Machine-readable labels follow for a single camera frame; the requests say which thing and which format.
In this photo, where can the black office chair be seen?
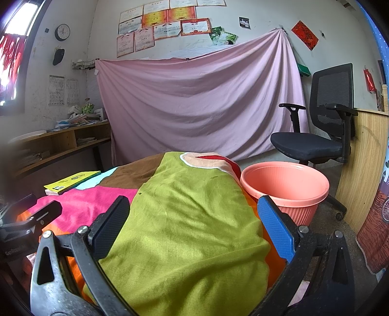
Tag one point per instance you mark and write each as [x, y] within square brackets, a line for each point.
[304, 145]

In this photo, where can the green artificial plant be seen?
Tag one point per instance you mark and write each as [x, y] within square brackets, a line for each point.
[88, 108]

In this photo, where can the wooden desk shelf unit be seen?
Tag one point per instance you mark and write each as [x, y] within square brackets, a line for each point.
[60, 142]

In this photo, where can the stack of shelved papers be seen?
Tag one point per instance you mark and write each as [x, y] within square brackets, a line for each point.
[33, 158]
[86, 141]

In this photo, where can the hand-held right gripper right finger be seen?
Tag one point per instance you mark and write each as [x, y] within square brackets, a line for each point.
[275, 231]

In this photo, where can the white plastic bag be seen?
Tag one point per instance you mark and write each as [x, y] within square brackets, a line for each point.
[74, 111]

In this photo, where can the group of wall certificates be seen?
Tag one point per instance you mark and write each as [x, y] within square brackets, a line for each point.
[164, 24]

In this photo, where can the flower photo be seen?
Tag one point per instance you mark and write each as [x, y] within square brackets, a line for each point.
[228, 39]
[214, 34]

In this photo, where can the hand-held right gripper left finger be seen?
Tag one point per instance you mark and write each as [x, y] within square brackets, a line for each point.
[109, 231]

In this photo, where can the thin pale book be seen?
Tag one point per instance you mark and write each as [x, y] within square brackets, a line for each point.
[54, 192]

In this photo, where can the pink hanging sheet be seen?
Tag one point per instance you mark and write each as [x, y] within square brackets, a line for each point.
[197, 100]

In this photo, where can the round wall clock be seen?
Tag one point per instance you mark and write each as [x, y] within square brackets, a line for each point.
[62, 32]

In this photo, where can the pile of papers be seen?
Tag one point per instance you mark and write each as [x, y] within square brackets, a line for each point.
[79, 120]

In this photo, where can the red paper square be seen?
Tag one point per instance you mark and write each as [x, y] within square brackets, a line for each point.
[304, 35]

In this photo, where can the small white box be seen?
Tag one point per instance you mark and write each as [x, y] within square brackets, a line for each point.
[100, 114]

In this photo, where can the multicoloured patchwork blanket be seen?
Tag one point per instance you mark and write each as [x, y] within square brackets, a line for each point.
[188, 228]

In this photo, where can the yellow book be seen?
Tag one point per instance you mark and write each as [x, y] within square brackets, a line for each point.
[73, 179]

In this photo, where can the white plastic basin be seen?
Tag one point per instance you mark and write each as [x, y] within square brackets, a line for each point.
[27, 136]

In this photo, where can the red hanging ornament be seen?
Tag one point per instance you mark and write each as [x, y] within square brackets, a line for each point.
[369, 80]

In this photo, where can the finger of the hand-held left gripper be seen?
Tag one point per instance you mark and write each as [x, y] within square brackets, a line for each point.
[21, 206]
[45, 212]

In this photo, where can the wall calendar sheet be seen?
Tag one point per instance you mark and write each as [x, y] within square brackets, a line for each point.
[73, 91]
[56, 90]

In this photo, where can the wooden framed window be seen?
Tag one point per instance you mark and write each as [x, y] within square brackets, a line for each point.
[15, 60]

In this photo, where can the green plastic item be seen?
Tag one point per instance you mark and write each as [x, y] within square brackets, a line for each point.
[304, 70]

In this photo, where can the black cap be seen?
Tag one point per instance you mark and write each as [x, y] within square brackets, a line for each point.
[58, 57]

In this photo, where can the pink plastic bin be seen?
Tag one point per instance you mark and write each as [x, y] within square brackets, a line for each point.
[282, 179]

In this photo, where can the black and white photo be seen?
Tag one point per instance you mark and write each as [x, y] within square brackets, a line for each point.
[245, 23]

